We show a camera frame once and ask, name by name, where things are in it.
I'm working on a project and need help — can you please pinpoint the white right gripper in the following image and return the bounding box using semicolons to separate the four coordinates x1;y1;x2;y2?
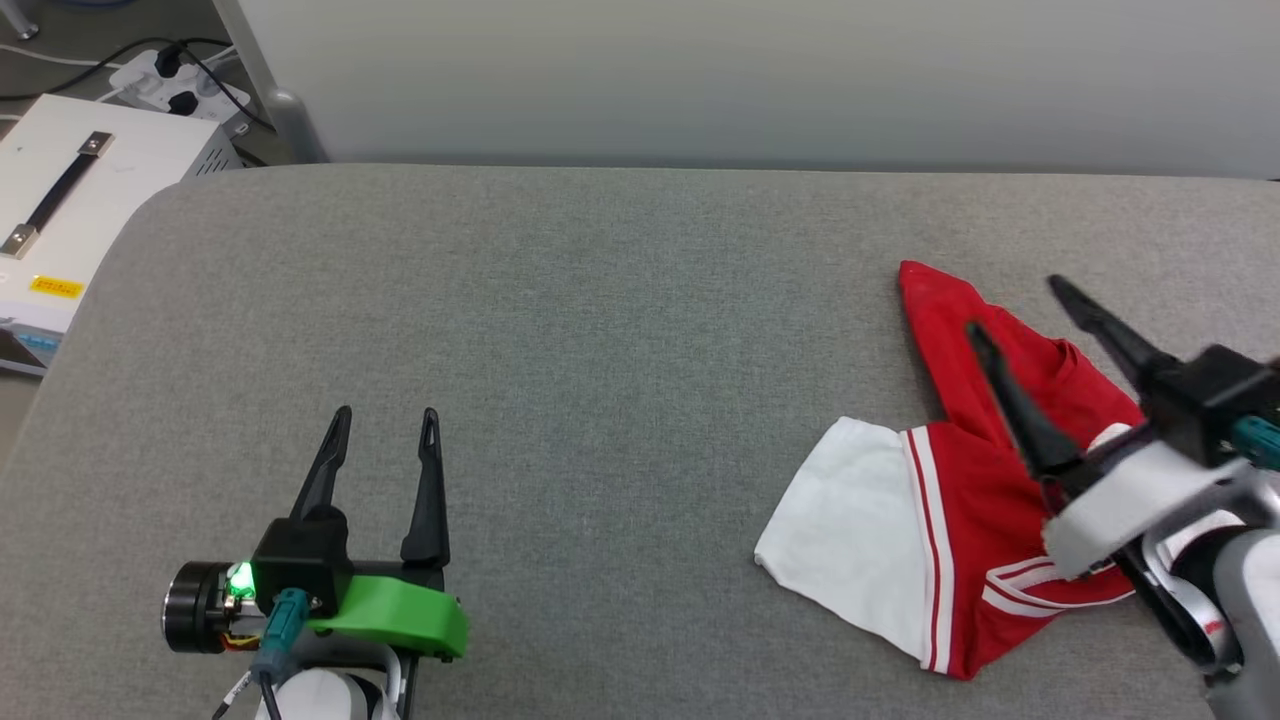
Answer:
963;275;1253;581

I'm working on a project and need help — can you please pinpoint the grey partition post with foot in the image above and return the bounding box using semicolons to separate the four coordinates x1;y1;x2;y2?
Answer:
212;0;332;165

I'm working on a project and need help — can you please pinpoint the white equipment case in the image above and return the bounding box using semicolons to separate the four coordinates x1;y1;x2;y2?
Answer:
0;93;245;377

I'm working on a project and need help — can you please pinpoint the black power cable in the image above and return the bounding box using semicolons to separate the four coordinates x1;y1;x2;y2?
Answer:
188;55;275;132
0;37;234;102

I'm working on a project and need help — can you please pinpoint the white power strip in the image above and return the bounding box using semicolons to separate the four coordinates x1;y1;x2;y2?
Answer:
107;45;253;138

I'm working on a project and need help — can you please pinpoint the red and white shirt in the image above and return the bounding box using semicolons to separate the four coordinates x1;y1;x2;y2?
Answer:
753;259;1151;682

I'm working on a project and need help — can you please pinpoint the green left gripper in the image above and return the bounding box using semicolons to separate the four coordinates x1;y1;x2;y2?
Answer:
164;404;472;663

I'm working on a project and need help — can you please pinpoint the white thin cable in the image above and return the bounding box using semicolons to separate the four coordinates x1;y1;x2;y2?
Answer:
0;44;123;73

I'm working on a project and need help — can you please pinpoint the black strap handle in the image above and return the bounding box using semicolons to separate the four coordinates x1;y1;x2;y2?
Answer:
0;130;115;260

